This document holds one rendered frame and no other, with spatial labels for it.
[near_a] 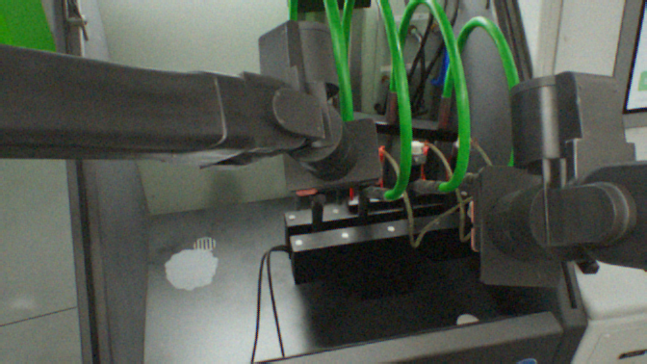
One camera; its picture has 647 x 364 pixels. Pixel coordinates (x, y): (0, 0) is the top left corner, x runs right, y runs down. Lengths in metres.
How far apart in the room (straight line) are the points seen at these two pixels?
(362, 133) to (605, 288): 0.49
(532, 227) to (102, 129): 0.28
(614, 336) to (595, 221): 0.64
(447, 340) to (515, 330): 0.10
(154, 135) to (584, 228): 0.25
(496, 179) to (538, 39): 0.46
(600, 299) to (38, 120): 0.78
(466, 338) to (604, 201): 0.53
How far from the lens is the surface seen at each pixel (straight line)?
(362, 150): 0.56
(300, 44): 0.49
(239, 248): 1.11
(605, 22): 0.97
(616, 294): 0.92
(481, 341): 0.83
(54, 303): 2.31
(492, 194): 0.49
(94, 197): 0.78
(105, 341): 0.77
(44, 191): 2.90
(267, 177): 1.18
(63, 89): 0.32
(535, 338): 0.87
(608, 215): 0.33
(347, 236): 0.90
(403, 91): 0.66
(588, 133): 0.38
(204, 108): 0.37
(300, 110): 0.42
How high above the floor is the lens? 1.59
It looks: 37 degrees down
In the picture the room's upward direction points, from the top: straight up
